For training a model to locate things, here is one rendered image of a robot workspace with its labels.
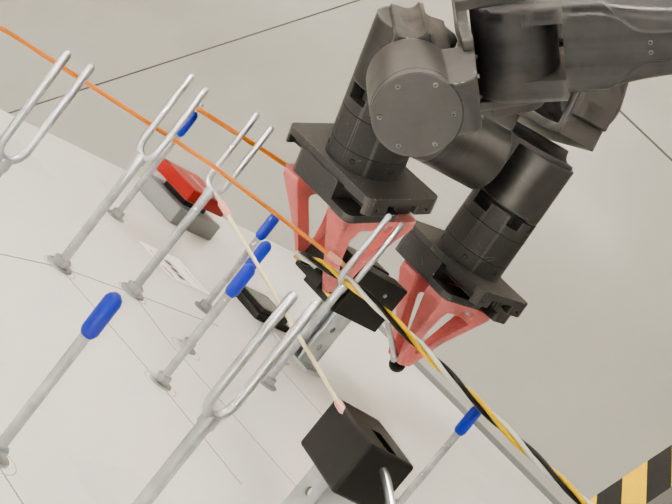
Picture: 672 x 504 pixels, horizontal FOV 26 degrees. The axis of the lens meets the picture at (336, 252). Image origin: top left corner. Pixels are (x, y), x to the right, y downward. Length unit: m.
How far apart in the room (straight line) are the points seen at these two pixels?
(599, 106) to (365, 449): 0.46
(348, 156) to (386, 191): 0.04
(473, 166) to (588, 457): 1.41
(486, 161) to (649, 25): 0.19
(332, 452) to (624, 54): 0.36
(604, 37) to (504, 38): 0.06
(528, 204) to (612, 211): 1.73
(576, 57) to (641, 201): 1.92
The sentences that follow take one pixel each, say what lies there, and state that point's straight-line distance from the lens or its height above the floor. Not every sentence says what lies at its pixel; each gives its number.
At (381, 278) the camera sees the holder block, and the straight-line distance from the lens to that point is 1.07.
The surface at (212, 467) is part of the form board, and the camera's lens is 0.77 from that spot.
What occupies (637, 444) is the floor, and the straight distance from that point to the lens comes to 2.48.
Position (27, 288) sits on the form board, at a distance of 0.82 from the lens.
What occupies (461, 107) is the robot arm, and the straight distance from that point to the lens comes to 0.90.
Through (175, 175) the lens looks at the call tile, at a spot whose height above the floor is 1.12.
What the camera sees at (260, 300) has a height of 1.11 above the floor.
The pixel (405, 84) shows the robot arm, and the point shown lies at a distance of 0.89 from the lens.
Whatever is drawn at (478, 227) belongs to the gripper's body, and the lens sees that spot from 1.12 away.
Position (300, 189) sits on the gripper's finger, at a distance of 1.02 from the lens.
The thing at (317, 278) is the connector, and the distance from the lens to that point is 1.04.
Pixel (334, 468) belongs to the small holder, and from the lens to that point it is 0.73.
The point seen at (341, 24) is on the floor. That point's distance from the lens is 3.25.
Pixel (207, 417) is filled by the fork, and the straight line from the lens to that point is 0.54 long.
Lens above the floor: 1.94
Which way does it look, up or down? 46 degrees down
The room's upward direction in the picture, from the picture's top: straight up
